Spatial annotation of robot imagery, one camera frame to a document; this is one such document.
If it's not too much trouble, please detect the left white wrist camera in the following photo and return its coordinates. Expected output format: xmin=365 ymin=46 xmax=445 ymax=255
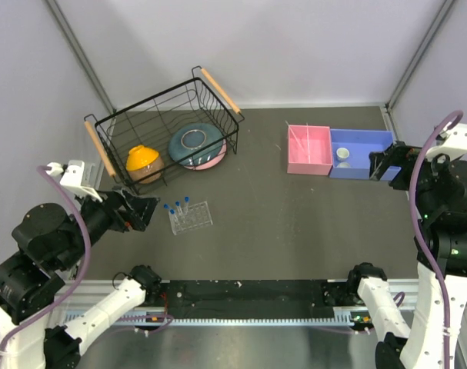
xmin=46 ymin=160 xmax=103 ymax=203

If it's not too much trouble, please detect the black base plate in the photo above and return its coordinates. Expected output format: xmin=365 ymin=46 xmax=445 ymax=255
xmin=142 ymin=280 xmax=363 ymax=319

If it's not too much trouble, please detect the small white cup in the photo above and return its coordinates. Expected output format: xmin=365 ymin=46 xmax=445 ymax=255
xmin=335 ymin=147 xmax=350 ymax=162

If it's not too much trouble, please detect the clear test tube rack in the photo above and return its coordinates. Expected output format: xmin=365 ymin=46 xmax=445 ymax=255
xmin=167 ymin=201 xmax=213 ymax=235

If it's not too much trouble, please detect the pink plastic bin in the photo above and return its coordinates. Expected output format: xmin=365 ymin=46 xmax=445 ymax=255
xmin=287 ymin=125 xmax=333 ymax=176

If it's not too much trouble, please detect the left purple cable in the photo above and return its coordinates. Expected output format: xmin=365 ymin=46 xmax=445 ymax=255
xmin=0 ymin=165 xmax=175 ymax=369

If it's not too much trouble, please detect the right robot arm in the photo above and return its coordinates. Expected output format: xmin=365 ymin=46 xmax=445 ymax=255
xmin=345 ymin=141 xmax=467 ymax=368

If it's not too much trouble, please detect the clear pipette long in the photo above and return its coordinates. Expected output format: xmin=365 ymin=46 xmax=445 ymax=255
xmin=305 ymin=122 xmax=311 ymax=164

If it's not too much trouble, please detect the pink ceramic plate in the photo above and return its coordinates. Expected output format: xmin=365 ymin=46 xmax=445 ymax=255
xmin=185 ymin=140 xmax=227 ymax=171

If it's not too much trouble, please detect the yellow and brown bowl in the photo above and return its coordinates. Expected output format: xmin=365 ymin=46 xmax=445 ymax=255
xmin=126 ymin=145 xmax=165 ymax=184

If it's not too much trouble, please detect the white round lid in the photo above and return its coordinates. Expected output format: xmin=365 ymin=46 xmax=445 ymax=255
xmin=337 ymin=161 xmax=351 ymax=168

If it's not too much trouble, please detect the blue plastic bin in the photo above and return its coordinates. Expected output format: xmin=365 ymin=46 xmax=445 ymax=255
xmin=329 ymin=128 xmax=393 ymax=180

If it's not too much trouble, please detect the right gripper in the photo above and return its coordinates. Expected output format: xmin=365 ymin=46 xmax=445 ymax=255
xmin=369 ymin=138 xmax=455 ymax=214

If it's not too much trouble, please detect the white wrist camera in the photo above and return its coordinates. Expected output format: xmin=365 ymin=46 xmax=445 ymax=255
xmin=425 ymin=123 xmax=467 ymax=161
xmin=46 ymin=160 xmax=103 ymax=203

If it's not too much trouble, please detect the blue ceramic plate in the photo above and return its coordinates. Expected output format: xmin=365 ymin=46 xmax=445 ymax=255
xmin=168 ymin=123 xmax=223 ymax=166

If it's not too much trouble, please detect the black wire dish basket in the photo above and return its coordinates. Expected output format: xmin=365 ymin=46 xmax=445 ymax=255
xmin=85 ymin=65 xmax=245 ymax=194

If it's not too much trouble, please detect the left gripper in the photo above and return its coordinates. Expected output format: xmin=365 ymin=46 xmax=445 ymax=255
xmin=58 ymin=182 xmax=162 ymax=269

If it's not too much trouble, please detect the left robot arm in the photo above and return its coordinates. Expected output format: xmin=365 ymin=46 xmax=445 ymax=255
xmin=0 ymin=188 xmax=162 ymax=368

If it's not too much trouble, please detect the grey slotted cable duct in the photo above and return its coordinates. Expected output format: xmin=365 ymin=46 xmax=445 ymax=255
xmin=63 ymin=309 xmax=376 ymax=327

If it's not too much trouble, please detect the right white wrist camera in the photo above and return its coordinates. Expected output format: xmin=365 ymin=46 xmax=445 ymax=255
xmin=425 ymin=123 xmax=467 ymax=161

